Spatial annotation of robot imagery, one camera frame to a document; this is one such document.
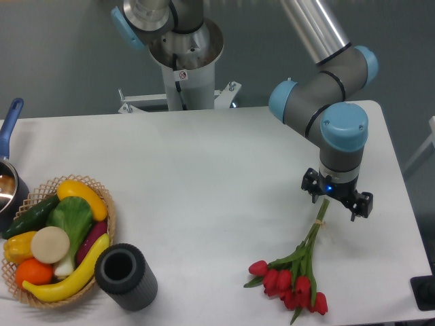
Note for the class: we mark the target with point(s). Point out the woven wicker basket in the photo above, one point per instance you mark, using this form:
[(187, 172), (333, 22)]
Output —
[(43, 191)]

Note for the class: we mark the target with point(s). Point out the green cucumber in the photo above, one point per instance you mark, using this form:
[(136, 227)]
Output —
[(32, 219)]

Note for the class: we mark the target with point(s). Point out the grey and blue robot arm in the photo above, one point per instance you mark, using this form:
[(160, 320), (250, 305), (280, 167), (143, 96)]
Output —
[(186, 45)]

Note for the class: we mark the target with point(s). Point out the purple eggplant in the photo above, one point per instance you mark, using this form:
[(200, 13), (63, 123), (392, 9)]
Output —
[(95, 232)]

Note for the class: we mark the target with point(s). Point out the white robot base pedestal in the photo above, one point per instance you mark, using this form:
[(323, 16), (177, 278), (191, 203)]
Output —
[(184, 90)]

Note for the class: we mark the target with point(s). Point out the orange fruit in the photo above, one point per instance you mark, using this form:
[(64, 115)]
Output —
[(33, 271)]

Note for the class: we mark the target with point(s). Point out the white frame at right edge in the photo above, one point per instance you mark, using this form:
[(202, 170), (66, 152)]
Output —
[(421, 154)]

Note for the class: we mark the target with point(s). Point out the yellow banana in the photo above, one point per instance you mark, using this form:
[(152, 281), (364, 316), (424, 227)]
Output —
[(68, 282)]

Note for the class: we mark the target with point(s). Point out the green bok choy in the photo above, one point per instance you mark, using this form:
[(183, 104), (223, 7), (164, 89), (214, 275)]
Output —
[(73, 215)]

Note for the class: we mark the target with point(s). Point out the yellow squash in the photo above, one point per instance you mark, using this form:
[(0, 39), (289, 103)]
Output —
[(73, 188)]

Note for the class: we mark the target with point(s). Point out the black device at table edge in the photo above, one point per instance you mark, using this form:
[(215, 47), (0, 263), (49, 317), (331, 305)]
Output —
[(423, 291)]

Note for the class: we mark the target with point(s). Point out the red tulip bouquet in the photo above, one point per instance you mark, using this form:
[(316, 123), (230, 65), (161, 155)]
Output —
[(292, 278)]

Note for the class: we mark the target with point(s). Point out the beige round disc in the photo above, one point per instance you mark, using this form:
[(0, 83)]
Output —
[(50, 244)]

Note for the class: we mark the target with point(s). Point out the dark grey ribbed vase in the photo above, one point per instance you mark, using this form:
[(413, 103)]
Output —
[(124, 274)]

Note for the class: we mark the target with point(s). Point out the yellow bell pepper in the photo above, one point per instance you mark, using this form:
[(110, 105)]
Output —
[(17, 249)]

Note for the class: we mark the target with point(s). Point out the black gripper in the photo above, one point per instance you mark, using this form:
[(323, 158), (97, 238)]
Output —
[(339, 186)]

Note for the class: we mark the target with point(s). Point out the blue handled saucepan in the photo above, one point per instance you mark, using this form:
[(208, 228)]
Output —
[(13, 189)]

